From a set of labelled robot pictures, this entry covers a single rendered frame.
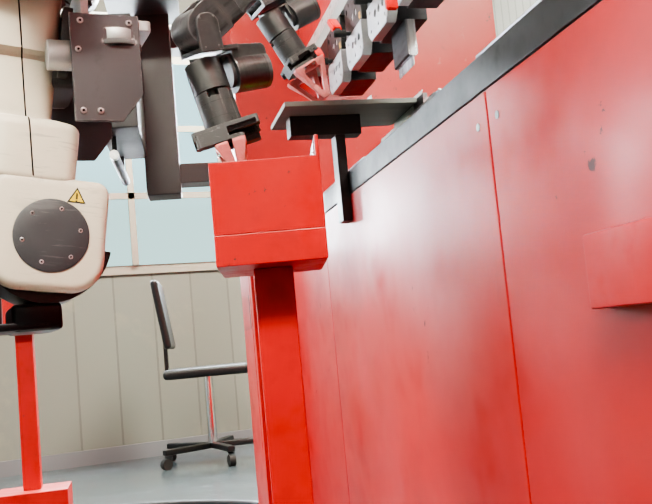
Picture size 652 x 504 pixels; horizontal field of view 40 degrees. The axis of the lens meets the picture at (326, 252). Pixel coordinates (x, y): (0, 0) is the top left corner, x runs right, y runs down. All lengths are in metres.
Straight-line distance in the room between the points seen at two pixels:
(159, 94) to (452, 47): 1.04
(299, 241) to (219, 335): 3.95
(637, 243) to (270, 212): 0.62
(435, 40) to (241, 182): 1.69
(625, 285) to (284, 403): 0.66
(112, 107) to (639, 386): 0.83
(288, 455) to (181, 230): 3.91
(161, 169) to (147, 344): 2.07
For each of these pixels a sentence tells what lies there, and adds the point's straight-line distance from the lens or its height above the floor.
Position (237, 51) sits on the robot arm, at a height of 0.99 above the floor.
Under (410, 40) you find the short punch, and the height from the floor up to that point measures 1.13.
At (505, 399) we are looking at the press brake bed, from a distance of 1.12.
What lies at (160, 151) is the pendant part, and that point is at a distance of 3.18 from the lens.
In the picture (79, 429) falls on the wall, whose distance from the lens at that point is 5.03.
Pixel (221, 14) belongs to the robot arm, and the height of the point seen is 1.03.
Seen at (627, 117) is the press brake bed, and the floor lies 0.71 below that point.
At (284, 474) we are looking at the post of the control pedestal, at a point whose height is 0.36.
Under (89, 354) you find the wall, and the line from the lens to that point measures 5.03.
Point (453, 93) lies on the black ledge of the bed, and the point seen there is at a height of 0.85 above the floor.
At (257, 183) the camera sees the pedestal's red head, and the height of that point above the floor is 0.78.
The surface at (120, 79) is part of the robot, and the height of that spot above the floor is 0.95.
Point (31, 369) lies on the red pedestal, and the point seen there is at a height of 0.54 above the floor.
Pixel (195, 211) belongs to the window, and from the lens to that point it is 5.21.
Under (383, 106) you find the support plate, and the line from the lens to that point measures 1.77.
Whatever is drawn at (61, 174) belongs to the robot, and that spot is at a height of 0.81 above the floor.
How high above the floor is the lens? 0.54
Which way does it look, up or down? 6 degrees up
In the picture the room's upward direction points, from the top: 5 degrees counter-clockwise
